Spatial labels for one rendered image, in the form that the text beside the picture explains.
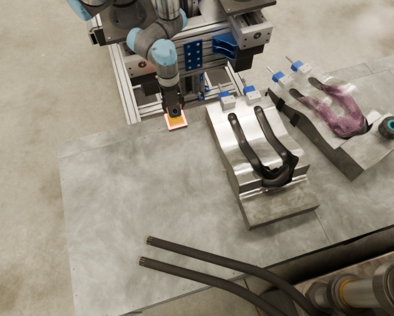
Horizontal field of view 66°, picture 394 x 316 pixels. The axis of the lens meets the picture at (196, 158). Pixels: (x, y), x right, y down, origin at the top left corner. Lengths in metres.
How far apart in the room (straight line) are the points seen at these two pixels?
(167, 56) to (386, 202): 0.93
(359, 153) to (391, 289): 0.64
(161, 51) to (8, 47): 2.34
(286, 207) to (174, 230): 0.40
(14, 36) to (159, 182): 2.39
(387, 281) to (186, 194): 0.72
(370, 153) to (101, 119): 1.80
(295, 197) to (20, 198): 1.78
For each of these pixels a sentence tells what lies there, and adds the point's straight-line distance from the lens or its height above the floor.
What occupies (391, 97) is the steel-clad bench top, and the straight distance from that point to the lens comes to 1.60.
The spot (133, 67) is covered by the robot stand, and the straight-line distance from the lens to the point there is 1.30.
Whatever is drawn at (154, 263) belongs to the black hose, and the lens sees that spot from 1.08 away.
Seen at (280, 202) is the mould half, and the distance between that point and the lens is 1.12.
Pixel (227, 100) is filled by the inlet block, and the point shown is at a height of 0.92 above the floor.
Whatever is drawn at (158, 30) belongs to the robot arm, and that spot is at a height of 1.18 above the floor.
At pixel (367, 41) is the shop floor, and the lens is 3.09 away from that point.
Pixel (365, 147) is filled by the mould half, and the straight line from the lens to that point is 1.26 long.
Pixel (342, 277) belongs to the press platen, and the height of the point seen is 1.04.
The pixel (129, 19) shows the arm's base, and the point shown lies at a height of 1.08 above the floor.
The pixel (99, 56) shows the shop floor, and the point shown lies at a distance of 2.80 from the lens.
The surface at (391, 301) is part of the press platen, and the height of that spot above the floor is 1.29.
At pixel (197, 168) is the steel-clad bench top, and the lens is 1.20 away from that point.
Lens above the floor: 1.89
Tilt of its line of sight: 64 degrees down
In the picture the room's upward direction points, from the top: 3 degrees counter-clockwise
